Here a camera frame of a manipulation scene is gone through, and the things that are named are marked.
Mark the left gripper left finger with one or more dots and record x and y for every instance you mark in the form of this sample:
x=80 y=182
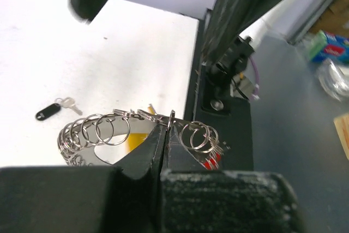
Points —
x=116 y=198

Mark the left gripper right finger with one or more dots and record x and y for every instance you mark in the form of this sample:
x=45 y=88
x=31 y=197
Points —
x=225 y=200

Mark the metal keyring disc with rings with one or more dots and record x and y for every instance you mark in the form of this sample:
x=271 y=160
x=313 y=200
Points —
x=90 y=140

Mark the key with black tag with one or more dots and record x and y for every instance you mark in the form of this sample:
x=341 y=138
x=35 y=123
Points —
x=49 y=111

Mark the key with red tag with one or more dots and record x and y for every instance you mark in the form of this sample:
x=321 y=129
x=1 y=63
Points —
x=212 y=163

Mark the key with yellow tag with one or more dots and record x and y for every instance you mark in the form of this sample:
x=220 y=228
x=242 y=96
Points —
x=140 y=129

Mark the blue green tissue pack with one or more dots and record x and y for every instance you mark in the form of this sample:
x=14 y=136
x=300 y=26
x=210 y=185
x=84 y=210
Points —
x=326 y=45

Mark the clear plastic bag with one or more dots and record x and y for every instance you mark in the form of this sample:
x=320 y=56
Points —
x=333 y=77

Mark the cardboard box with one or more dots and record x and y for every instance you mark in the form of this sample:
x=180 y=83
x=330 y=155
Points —
x=341 y=126

